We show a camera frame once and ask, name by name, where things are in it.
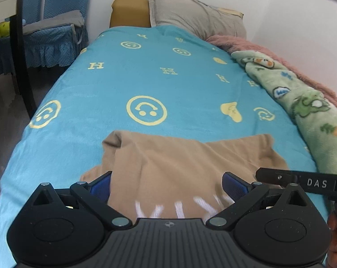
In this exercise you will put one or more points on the pink fluffy blanket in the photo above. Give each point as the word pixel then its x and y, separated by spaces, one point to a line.
pixel 231 44

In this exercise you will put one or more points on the green cartoon fleece blanket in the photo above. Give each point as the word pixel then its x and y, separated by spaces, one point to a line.
pixel 308 108

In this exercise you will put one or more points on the grey folded cloth on chair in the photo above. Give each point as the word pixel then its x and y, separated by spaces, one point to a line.
pixel 68 18

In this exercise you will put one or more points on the white black desk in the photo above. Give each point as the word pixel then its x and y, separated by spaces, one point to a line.
pixel 13 9

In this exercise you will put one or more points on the grey pillow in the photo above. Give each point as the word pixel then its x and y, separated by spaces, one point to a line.
pixel 196 17

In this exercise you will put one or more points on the teal patterned bed sheet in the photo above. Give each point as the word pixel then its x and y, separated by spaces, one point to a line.
pixel 160 81

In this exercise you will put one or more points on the person right hand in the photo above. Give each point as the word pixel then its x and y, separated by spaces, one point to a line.
pixel 331 261

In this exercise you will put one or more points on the tan t-shirt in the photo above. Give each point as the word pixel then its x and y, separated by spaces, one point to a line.
pixel 168 177

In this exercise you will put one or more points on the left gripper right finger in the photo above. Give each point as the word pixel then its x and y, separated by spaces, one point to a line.
pixel 248 198

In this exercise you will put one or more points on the green plush toy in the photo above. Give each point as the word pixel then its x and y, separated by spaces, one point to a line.
pixel 4 29

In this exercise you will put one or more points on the mustard yellow headboard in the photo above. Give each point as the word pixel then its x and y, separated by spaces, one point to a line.
pixel 134 13

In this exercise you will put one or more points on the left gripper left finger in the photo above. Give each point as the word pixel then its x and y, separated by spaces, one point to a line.
pixel 94 197

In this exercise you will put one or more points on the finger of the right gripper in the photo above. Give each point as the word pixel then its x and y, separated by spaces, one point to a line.
pixel 312 182

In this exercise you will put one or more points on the near blue covered chair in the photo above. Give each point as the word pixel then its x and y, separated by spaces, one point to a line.
pixel 55 31

